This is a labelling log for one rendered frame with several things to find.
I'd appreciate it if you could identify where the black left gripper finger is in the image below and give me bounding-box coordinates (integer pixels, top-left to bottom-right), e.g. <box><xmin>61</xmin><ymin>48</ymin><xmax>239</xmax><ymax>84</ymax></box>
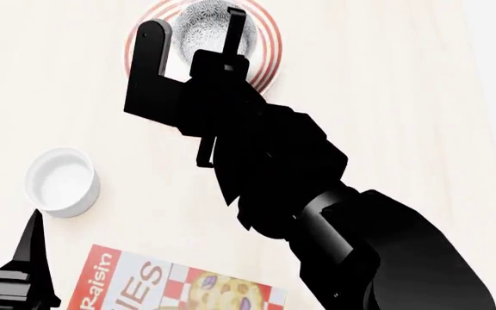
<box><xmin>11</xmin><ymin>208</ymin><xmax>63</xmax><ymax>310</ymax></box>

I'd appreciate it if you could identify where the black right gripper wide finger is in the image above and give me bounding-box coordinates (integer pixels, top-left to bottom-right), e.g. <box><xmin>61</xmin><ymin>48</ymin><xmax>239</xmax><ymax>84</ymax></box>
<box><xmin>123</xmin><ymin>18</ymin><xmax>186</xmax><ymax>131</ymax></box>

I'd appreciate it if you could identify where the black right gripper thin finger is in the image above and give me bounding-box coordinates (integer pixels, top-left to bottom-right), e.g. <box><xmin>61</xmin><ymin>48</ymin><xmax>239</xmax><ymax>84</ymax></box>
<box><xmin>190</xmin><ymin>6</ymin><xmax>251</xmax><ymax>80</ymax></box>

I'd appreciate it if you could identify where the patterned akita bowl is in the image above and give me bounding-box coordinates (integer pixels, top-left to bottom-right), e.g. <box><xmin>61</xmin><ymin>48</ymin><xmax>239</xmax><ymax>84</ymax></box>
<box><xmin>171</xmin><ymin>0</ymin><xmax>260</xmax><ymax>65</ymax></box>

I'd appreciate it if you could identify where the red striped white plate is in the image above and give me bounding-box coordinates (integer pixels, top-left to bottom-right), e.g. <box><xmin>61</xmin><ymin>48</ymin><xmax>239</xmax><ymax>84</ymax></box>
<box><xmin>123</xmin><ymin>0</ymin><xmax>283</xmax><ymax>96</ymax></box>

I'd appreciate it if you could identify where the raisin cookies box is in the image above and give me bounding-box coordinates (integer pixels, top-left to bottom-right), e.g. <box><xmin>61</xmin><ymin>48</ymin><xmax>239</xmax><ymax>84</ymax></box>
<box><xmin>65</xmin><ymin>243</ymin><xmax>288</xmax><ymax>310</ymax></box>

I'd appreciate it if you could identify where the white ramekin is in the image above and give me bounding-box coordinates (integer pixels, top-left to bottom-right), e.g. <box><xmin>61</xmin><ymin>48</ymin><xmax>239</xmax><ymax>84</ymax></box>
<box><xmin>24</xmin><ymin>146</ymin><xmax>102</xmax><ymax>220</ymax></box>

